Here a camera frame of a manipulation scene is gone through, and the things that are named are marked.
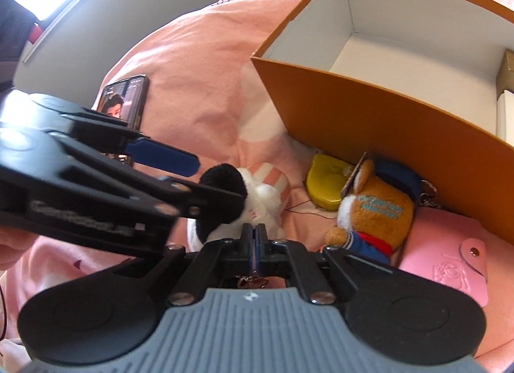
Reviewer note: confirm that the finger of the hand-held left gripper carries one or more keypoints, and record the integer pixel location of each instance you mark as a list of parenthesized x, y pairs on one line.
[(168, 158), (188, 196)]

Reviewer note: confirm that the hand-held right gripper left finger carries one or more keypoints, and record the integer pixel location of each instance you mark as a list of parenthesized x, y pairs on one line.
[(247, 245)]

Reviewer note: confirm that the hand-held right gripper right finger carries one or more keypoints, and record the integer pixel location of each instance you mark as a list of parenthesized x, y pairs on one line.
[(262, 245)]

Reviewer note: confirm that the black white panda plush toy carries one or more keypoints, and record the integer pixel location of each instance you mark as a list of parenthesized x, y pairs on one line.
[(263, 196)]

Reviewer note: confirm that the yellow tape measure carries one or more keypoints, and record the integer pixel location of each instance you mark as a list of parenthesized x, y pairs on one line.
[(325, 180)]

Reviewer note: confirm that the brown bear plush toy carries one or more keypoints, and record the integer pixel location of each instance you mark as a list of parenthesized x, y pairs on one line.
[(377, 212)]

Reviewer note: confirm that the orange cardboard box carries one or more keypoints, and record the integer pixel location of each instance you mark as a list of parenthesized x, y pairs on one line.
[(361, 116)]

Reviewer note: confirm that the pink snap wallet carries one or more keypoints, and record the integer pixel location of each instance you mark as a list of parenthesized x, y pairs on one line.
[(433, 244)]

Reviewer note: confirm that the black smartphone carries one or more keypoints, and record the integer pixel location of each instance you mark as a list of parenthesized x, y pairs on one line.
[(128, 92)]

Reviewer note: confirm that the dark cloth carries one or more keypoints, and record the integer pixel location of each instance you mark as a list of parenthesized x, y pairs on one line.
[(14, 35)]

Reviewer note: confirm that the white small box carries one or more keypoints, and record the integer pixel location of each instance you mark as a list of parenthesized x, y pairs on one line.
[(506, 116)]

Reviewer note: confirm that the gold brown small box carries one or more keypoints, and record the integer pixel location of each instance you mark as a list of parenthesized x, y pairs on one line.
[(506, 71)]

